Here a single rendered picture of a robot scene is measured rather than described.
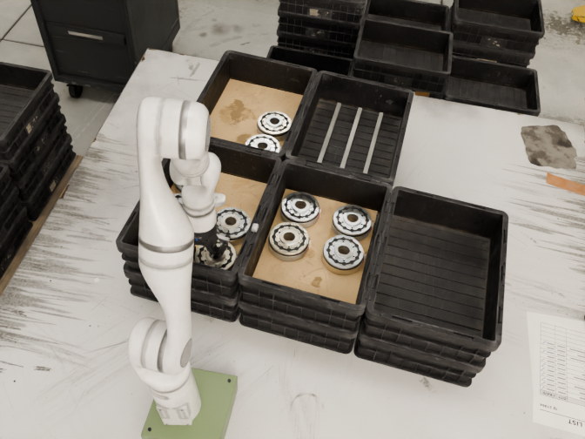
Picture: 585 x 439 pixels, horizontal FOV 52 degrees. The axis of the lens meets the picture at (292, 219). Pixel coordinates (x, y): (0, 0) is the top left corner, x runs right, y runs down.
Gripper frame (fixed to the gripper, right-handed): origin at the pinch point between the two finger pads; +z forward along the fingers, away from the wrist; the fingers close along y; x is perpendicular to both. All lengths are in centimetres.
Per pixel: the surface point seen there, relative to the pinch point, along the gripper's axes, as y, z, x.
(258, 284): 15.6, -7.7, -10.6
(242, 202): 5.6, 2.2, 20.5
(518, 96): 107, 47, 144
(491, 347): 68, -8, -17
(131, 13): -67, 28, 137
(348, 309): 36.5, -7.2, -13.0
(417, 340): 53, 0, -14
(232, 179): 1.4, 2.2, 28.1
